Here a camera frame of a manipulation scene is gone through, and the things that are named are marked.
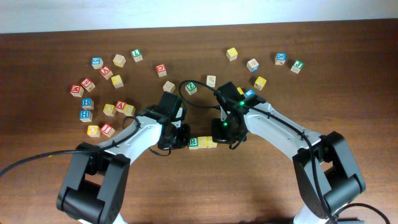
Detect yellow block top right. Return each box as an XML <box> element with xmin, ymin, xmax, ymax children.
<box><xmin>226</xmin><ymin>47</ymin><xmax>238</xmax><ymax>61</ymax></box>

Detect lower blue H block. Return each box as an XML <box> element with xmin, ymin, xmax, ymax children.
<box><xmin>79</xmin><ymin>110</ymin><xmax>93</xmax><ymax>123</ymax></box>

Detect blue picture block right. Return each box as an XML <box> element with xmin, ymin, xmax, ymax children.
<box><xmin>244</xmin><ymin>89</ymin><xmax>256</xmax><ymax>98</ymax></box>

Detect red 9 block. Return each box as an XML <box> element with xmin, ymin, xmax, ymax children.
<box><xmin>81</xmin><ymin>78</ymin><xmax>95</xmax><ymax>91</ymax></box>

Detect green L block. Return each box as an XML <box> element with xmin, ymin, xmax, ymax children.
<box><xmin>131</xmin><ymin>49</ymin><xmax>143</xmax><ymax>62</ymax></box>

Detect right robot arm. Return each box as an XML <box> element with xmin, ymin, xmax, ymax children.
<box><xmin>212</xmin><ymin>82</ymin><xmax>366</xmax><ymax>223</ymax></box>

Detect wood block blue side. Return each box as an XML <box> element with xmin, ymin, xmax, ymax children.
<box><xmin>246</xmin><ymin>58</ymin><xmax>259</xmax><ymax>72</ymax></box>

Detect plain wood block top left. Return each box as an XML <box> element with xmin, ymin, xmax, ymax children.
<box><xmin>113</xmin><ymin>54</ymin><xmax>126</xmax><ymax>67</ymax></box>

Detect blue X block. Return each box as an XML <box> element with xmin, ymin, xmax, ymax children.
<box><xmin>274</xmin><ymin>52</ymin><xmax>287</xmax><ymax>65</ymax></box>

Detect white picture block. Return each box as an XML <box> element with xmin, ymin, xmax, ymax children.
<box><xmin>206</xmin><ymin>75</ymin><xmax>216</xmax><ymax>88</ymax></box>

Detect red A block lower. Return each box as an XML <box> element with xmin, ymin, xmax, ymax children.
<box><xmin>115</xmin><ymin>100</ymin><xmax>126</xmax><ymax>113</ymax></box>

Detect blue block far left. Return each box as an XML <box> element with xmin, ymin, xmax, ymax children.
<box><xmin>91</xmin><ymin>57</ymin><xmax>103</xmax><ymax>70</ymax></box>

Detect green Z block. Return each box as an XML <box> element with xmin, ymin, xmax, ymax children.
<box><xmin>185</xmin><ymin>82</ymin><xmax>198</xmax><ymax>95</ymax></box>

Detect red a block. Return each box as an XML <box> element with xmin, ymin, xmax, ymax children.
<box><xmin>99</xmin><ymin>65</ymin><xmax>113</xmax><ymax>80</ymax></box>
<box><xmin>115</xmin><ymin>100</ymin><xmax>126</xmax><ymax>113</ymax></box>

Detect yellow block beside A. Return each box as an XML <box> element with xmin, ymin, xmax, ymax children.
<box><xmin>123</xmin><ymin>104</ymin><xmax>136</xmax><ymax>116</ymax></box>

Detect yellow block bottom left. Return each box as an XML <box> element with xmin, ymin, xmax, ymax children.
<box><xmin>86</xmin><ymin>125</ymin><xmax>101</xmax><ymax>138</ymax></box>

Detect plain wood block centre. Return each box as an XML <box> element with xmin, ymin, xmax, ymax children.
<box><xmin>163</xmin><ymin>81</ymin><xmax>175</xmax><ymax>93</ymax></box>

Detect red picture block centre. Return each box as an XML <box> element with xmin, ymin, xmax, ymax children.
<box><xmin>155</xmin><ymin>64</ymin><xmax>167</xmax><ymax>77</ymax></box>

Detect red I block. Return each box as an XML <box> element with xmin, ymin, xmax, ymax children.
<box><xmin>100</xmin><ymin>123</ymin><xmax>115</xmax><ymax>138</ymax></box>

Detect red A block upper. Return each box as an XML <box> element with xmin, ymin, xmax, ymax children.
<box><xmin>99</xmin><ymin>65</ymin><xmax>113</xmax><ymax>80</ymax></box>

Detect upper blue H block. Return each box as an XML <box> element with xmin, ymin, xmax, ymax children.
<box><xmin>81</xmin><ymin>98</ymin><xmax>94</xmax><ymax>110</ymax></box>

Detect green J block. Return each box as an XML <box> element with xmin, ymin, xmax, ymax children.
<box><xmin>290</xmin><ymin>60</ymin><xmax>305</xmax><ymax>74</ymax></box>

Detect red M block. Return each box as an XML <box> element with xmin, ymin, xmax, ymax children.
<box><xmin>70</xmin><ymin>85</ymin><xmax>84</xmax><ymax>97</ymax></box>

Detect blue h block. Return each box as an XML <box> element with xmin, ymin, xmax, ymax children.
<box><xmin>81</xmin><ymin>98</ymin><xmax>94</xmax><ymax>110</ymax></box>
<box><xmin>79</xmin><ymin>110</ymin><xmax>93</xmax><ymax>123</ymax></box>

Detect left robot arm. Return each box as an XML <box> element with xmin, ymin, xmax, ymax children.
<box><xmin>56</xmin><ymin>92</ymin><xmax>190</xmax><ymax>223</ymax></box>

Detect yellow block beside blue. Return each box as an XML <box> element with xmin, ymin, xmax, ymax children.
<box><xmin>237</xmin><ymin>87</ymin><xmax>244</xmax><ymax>95</ymax></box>

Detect green R block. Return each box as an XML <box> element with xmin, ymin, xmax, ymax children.
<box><xmin>188</xmin><ymin>138</ymin><xmax>198</xmax><ymax>150</ymax></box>

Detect plain wood block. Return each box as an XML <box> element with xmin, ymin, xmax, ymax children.
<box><xmin>113</xmin><ymin>54</ymin><xmax>126</xmax><ymax>67</ymax></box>
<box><xmin>163</xmin><ymin>81</ymin><xmax>175</xmax><ymax>93</ymax></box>

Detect yellow block near A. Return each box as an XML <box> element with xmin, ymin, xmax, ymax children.
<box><xmin>111</xmin><ymin>75</ymin><xmax>124</xmax><ymax>88</ymax></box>

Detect yellow block lower left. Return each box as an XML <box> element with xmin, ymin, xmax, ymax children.
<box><xmin>103</xmin><ymin>104</ymin><xmax>117</xmax><ymax>116</ymax></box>

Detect yellow S block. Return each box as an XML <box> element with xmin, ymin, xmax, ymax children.
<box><xmin>206</xmin><ymin>136</ymin><xmax>218</xmax><ymax>148</ymax></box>
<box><xmin>198</xmin><ymin>136</ymin><xmax>208</xmax><ymax>149</ymax></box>

